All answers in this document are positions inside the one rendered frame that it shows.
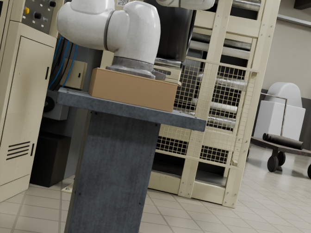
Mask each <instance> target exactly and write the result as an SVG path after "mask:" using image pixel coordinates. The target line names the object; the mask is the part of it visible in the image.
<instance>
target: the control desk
mask: <svg viewBox="0 0 311 233"><path fill-rule="evenodd" d="M64 1H65V0H0V202H2V201H4V200H6V199H8V198H10V197H12V196H14V195H16V194H19V193H21V192H23V191H25V190H27V189H28V186H29V181H30V177H31V170H32V165H33V160H34V155H35V151H36V145H37V139H38V134H39V129H40V124H41V119H42V114H43V110H44V103H45V98H46V93H47V88H48V83H49V78H50V72H51V67H52V62H53V57H54V52H55V47H56V41H57V37H58V30H57V28H56V16H57V13H58V11H59V10H60V8H61V7H62V6H63V5H64Z"/></svg>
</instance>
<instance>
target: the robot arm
mask: <svg viewBox="0 0 311 233"><path fill-rule="evenodd" d="M156 2H157V3H158V4H160V5H162V6H167V7H181V8H185V9H190V10H206V9H210V8H211V7H213V5H214V2H215V0H156ZM56 28H57V30H58V32H59V33H60V34H61V35H62V36H63V37H65V38H66V39H68V40H69V41H71V42H72V43H74V44H77V45H79V46H82V47H86V48H91V49H98V50H107V51H111V52H113V53H114V58H113V61H112V65H111V66H106V69H107V70H112V71H116V72H121V73H125V74H131V75H135V76H140V77H145V78H149V79H154V80H165V79H166V74H163V73H160V72H158V71H155V70H154V69H153V67H154V62H155V58H156V54H157V51H158V46H159V41H160V34H161V25H160V19H159V15H158V12H157V9H156V8H155V7H154V6H153V5H150V4H148V3H145V2H142V1H137V0H135V1H132V2H129V3H127V4H126V5H124V7H123V10H118V11H115V2H114V0H72V1H71V2H67V3H65V4H64V5H63V6H62V7H61V8H60V10H59V11H58V13H57V16H56Z"/></svg>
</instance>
